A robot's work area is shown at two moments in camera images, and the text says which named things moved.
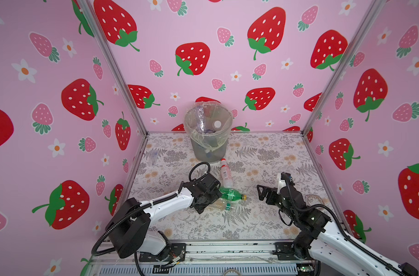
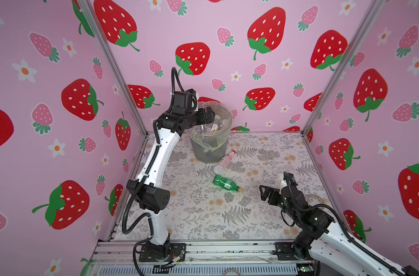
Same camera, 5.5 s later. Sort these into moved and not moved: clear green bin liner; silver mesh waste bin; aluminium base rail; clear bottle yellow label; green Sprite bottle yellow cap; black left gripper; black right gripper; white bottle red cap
Moved: white bottle red cap; clear bottle yellow label; green Sprite bottle yellow cap; black left gripper
Not moved: silver mesh waste bin; clear green bin liner; black right gripper; aluminium base rail
